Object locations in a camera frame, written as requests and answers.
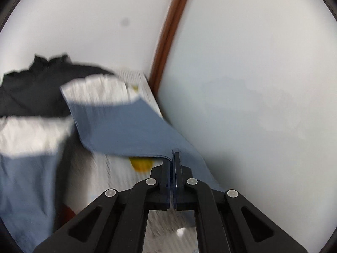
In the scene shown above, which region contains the lace fruit print tablecloth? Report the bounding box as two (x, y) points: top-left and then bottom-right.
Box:
(53, 70), (198, 253)

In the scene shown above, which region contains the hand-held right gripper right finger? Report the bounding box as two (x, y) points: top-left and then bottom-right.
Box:
(172, 150), (308, 253)

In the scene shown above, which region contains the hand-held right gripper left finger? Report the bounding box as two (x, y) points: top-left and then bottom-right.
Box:
(33, 159), (171, 253)

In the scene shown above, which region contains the brown wooden door frame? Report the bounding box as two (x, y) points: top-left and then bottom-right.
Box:
(149, 0), (197, 95)

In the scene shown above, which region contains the black cloth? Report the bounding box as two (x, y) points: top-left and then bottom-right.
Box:
(0, 54), (227, 253)

